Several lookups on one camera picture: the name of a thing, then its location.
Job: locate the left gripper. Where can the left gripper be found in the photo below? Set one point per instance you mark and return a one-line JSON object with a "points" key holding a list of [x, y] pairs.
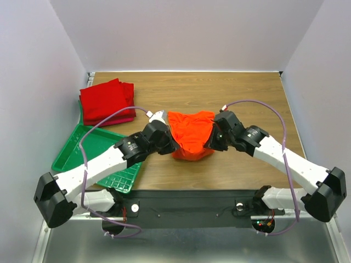
{"points": [[172, 145]]}

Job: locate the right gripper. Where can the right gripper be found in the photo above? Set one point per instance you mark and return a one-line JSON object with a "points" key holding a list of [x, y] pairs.
{"points": [[214, 139]]}

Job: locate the orange t shirt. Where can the orange t shirt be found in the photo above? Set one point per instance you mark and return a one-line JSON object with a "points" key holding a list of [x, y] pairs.
{"points": [[191, 132]]}

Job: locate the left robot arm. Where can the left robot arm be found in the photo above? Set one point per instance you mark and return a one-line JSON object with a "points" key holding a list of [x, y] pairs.
{"points": [[55, 194]]}

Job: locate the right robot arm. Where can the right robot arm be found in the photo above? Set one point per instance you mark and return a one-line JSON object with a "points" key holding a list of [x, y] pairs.
{"points": [[321, 191]]}

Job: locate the folded dark red t shirt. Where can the folded dark red t shirt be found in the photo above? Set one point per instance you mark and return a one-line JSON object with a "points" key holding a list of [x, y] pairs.
{"points": [[120, 120]]}

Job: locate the green plastic tray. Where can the green plastic tray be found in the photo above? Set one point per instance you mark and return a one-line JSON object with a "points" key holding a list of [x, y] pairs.
{"points": [[98, 141]]}

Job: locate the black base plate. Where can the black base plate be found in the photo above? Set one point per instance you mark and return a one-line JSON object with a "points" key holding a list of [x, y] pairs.
{"points": [[189, 208]]}

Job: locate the aluminium frame rail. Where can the aluminium frame rail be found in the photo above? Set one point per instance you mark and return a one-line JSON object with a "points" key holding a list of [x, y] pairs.
{"points": [[85, 238]]}

